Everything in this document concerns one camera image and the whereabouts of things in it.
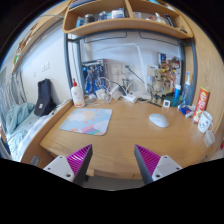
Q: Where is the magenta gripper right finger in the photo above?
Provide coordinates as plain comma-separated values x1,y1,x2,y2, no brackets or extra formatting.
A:
134,145,182,185

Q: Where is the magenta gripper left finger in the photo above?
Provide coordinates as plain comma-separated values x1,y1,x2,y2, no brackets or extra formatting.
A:
44,145,93,186

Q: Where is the white computer mouse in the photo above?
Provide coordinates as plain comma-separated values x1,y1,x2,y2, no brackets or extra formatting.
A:
149,113,169,128

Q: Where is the pastel patterned mouse pad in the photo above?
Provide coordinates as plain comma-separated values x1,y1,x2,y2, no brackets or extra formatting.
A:
60,108,112,136

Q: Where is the blue snack packet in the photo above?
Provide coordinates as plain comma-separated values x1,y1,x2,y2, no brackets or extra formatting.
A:
178,105,193,118

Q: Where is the small white cube clock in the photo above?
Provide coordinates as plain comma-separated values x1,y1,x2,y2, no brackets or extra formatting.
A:
163,100,171,108

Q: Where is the white mug with face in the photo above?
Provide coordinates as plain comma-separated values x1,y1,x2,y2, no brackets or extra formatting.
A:
198,111,214,133

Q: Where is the black backpack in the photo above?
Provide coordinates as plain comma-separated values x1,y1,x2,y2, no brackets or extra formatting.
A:
34,79,56,116

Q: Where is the white power strip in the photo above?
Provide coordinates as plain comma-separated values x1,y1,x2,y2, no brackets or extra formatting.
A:
122,94,137,103

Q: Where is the white lotion pump bottle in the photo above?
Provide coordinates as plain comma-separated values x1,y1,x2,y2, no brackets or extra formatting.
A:
71,80,85,107

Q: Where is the blue spray bottle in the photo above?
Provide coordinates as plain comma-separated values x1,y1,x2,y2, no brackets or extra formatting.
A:
182,71,191,105

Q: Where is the teal blanket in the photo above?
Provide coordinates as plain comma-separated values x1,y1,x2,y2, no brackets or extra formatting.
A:
6,102,35,134

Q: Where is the red chips can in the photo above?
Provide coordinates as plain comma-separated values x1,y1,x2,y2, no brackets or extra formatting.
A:
192,87,210,123

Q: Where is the colourful sticker poster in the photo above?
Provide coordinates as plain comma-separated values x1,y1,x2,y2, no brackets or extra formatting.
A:
158,53,182,94

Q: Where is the wooden wall shelf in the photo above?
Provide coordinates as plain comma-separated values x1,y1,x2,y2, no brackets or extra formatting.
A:
63,0,193,39

